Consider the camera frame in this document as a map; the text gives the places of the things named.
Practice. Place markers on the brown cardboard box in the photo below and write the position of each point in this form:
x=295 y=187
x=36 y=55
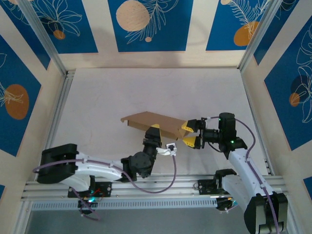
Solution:
x=161 y=122

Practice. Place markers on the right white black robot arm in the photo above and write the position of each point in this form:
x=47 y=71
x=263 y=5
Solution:
x=243 y=165

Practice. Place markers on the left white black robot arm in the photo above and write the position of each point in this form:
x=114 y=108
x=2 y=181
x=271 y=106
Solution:
x=97 y=168

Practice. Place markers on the right black controller board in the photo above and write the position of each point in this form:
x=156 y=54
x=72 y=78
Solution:
x=223 y=204

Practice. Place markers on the black controller board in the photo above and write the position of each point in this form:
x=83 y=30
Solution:
x=223 y=204
x=85 y=203

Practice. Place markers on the left black controller board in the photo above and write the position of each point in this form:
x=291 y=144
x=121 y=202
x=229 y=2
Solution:
x=85 y=203

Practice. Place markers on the aluminium frame rail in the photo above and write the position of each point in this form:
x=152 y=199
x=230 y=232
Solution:
x=170 y=181

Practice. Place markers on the aluminium side rail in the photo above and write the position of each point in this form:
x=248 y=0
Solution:
x=61 y=104
x=250 y=102

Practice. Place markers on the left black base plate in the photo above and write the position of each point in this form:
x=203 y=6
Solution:
x=107 y=189

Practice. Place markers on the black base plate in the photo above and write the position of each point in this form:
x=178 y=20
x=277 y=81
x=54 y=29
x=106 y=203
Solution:
x=107 y=189
x=204 y=187

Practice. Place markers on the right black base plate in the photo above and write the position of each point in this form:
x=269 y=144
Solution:
x=204 y=187

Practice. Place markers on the blue floral wall panel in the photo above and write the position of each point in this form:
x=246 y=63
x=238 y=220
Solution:
x=275 y=31
x=22 y=31
x=280 y=97
x=224 y=19
x=161 y=36
x=73 y=24
x=14 y=73

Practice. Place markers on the aluminium corner post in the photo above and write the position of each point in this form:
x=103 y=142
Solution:
x=263 y=29
x=41 y=31

